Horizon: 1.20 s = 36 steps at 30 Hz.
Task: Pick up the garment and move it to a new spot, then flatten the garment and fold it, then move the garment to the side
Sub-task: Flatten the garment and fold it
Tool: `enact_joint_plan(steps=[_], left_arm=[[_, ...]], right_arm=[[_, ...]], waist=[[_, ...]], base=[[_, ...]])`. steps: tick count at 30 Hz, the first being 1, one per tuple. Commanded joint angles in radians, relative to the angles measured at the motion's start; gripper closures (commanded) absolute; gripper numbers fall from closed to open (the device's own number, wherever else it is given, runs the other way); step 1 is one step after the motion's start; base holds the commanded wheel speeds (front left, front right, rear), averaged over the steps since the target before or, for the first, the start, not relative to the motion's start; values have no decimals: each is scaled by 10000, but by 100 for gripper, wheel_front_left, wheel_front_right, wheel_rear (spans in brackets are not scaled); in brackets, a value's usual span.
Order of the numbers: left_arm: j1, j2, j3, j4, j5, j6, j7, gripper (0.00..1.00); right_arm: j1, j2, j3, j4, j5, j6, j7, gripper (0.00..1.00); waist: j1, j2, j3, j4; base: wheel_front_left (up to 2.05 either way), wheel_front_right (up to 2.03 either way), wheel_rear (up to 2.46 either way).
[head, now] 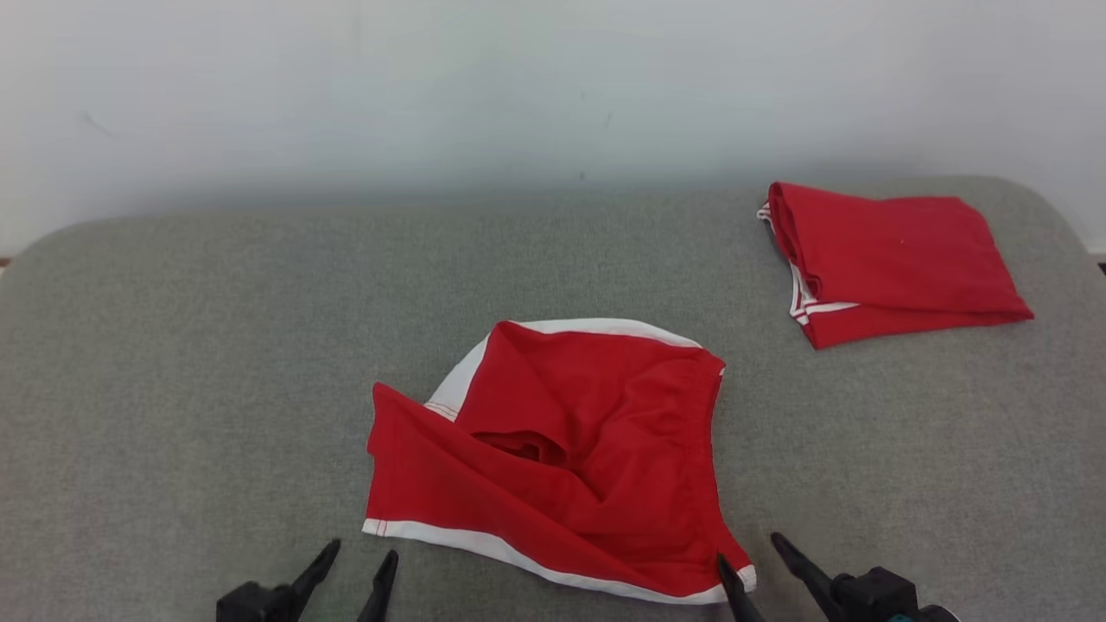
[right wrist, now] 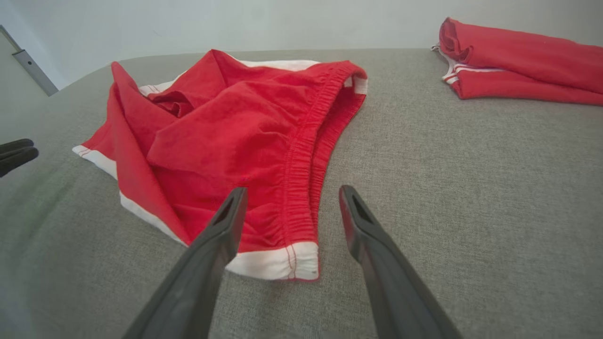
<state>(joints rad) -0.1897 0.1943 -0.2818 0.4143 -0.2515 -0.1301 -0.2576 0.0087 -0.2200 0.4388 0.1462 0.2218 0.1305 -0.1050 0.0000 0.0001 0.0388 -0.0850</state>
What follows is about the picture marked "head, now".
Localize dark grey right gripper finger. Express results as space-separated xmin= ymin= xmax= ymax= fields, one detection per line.
xmin=716 ymin=554 xmax=766 ymax=622
xmin=770 ymin=532 xmax=843 ymax=622

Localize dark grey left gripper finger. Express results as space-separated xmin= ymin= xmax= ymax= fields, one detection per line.
xmin=357 ymin=550 xmax=400 ymax=622
xmin=285 ymin=539 xmax=341 ymax=622

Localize red shorts with white trim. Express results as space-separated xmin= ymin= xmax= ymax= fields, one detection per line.
xmin=361 ymin=318 xmax=758 ymax=605

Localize red Bulls basketball jersey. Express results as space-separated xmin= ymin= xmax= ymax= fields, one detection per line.
xmin=758 ymin=181 xmax=1035 ymax=350

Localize grey fabric sofa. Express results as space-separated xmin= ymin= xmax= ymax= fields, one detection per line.
xmin=0 ymin=175 xmax=1106 ymax=622

